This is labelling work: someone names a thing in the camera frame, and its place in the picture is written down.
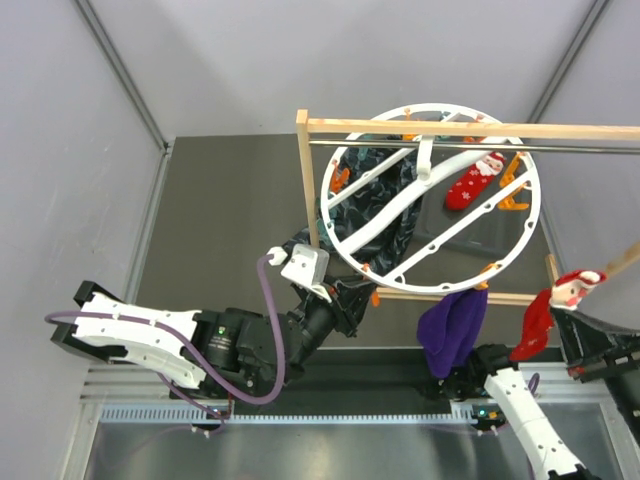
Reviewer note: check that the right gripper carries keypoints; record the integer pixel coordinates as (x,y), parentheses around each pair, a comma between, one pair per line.
(583,339)

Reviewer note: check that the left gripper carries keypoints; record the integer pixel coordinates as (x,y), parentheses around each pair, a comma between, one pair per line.
(349,303)

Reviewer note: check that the red santa sock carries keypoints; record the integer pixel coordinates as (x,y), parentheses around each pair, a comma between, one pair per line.
(565,294)

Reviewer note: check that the purple sock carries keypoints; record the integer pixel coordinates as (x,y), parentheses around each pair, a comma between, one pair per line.
(448,331)

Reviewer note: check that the white round clip hanger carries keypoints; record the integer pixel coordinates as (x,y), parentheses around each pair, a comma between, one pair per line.
(428,122)

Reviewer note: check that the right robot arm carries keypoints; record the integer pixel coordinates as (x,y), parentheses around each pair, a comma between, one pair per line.
(549,457)

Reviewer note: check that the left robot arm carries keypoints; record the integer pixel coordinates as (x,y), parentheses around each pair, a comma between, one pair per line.
(209,353)

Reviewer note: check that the dark patterned cloth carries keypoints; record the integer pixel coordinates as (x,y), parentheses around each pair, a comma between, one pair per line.
(388,248)

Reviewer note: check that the red snowflake sock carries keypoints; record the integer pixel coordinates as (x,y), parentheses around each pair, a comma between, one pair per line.
(474,181)

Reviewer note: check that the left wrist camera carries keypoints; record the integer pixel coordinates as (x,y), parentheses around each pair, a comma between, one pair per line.
(305,267)

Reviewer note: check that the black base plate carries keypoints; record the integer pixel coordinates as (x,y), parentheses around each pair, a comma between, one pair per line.
(365,381)

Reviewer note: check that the grey cable duct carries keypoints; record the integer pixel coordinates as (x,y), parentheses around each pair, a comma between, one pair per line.
(461,414)

